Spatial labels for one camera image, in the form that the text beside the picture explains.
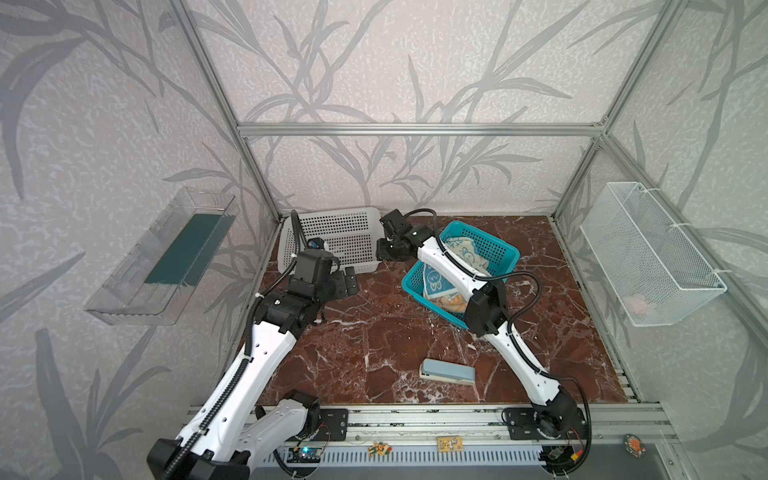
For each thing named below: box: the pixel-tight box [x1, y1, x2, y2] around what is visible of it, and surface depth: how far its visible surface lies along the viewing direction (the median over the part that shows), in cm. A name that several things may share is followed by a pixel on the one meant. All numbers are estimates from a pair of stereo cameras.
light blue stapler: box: [419, 358, 476, 385], surface depth 80 cm
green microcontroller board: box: [286, 448, 323, 463], surface depth 72 cm
